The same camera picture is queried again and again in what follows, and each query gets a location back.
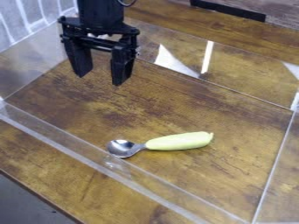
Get green handled metal spoon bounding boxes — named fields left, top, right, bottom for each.
left=107, top=131, right=214, bottom=158

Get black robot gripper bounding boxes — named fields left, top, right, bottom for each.
left=57, top=0, right=140, bottom=86

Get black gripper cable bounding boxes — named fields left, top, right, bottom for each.
left=116, top=0, right=138, bottom=8

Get black bar in background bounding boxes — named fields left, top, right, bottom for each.
left=190, top=0, right=267, bottom=22

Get clear acrylic enclosure walls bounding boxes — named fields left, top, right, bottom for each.
left=0, top=22, right=299, bottom=224

